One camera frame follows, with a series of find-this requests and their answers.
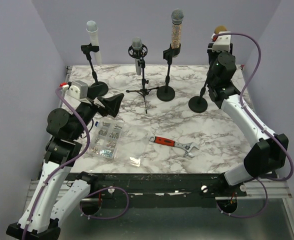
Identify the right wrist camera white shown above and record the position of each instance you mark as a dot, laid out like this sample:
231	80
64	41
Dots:
222	42

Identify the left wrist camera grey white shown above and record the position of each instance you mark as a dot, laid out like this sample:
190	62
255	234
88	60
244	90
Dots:
78	90

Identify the clear screw organizer box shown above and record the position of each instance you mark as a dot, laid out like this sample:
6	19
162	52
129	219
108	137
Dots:
106	138

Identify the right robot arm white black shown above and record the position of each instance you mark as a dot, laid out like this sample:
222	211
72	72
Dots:
267	147

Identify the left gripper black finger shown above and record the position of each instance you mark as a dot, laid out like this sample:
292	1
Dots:
111	105
92	93

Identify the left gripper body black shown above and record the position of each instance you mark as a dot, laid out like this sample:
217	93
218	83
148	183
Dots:
87	111

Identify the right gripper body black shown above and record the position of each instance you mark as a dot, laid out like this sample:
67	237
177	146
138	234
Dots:
213	55

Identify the black shock mount round stand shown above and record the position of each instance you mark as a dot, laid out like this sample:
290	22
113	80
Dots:
198	104

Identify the silver condenser microphone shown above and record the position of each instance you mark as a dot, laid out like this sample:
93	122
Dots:
137	49

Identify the black tripod shock mount stand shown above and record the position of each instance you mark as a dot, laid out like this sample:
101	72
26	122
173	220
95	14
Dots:
143	91

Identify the gold microphone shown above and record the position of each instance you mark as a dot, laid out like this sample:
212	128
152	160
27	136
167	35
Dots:
219	29

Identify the white microphone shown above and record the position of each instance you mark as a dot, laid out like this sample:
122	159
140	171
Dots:
92	29

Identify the black clip stand round base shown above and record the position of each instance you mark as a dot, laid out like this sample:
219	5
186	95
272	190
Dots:
86	50

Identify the red handle adjustable wrench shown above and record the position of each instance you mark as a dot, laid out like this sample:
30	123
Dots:
187	147

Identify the small clear plastic bag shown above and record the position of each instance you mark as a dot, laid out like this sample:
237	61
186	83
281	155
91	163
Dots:
135	161

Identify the glitter rhinestone microphone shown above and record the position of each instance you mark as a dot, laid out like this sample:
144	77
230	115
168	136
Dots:
177	17

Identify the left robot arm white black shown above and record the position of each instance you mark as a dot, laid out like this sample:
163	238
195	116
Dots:
45	214

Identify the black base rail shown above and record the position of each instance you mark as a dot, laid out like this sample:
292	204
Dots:
139	190

